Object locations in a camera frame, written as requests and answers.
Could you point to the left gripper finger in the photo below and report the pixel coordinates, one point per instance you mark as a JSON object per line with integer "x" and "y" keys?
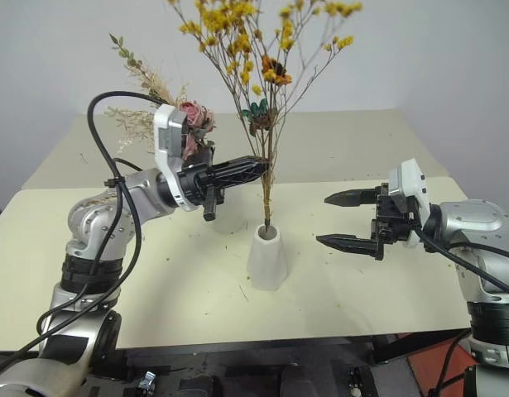
{"x": 241, "y": 177}
{"x": 241, "y": 164}

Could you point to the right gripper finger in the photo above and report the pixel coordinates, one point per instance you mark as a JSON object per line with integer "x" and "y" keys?
{"x": 353, "y": 244}
{"x": 353, "y": 197}

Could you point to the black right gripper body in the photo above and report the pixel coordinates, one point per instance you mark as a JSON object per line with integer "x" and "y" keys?
{"x": 392, "y": 223}

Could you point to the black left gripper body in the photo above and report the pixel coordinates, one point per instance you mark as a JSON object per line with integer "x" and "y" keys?
{"x": 192, "y": 182}

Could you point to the yellow dried flower bouquet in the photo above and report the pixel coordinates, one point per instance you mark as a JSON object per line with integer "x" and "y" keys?
{"x": 254, "y": 54}

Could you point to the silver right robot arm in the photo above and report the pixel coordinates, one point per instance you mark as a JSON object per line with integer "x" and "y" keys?
{"x": 477, "y": 231}

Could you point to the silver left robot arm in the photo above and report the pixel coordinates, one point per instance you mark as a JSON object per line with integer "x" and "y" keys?
{"x": 92, "y": 223}

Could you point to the pink rose dried bouquet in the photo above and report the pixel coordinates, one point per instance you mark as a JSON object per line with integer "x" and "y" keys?
{"x": 196, "y": 118}

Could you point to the white ceramic vase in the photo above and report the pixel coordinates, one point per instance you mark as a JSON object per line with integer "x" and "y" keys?
{"x": 267, "y": 260}

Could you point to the red flat panel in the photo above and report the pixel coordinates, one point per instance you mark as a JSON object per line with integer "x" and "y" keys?
{"x": 436, "y": 372}

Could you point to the small shiny metal part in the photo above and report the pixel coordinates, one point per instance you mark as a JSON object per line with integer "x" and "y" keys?
{"x": 147, "y": 380}

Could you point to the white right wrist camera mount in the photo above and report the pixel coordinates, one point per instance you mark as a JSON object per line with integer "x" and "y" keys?
{"x": 409, "y": 182}

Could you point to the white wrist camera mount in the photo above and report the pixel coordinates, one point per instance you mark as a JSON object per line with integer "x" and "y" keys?
{"x": 409, "y": 182}
{"x": 167, "y": 128}

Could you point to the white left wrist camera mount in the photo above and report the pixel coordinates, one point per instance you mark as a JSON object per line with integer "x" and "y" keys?
{"x": 167, "y": 128}

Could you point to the black table frame bar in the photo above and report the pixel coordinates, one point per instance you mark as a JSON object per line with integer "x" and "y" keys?
{"x": 419, "y": 345}

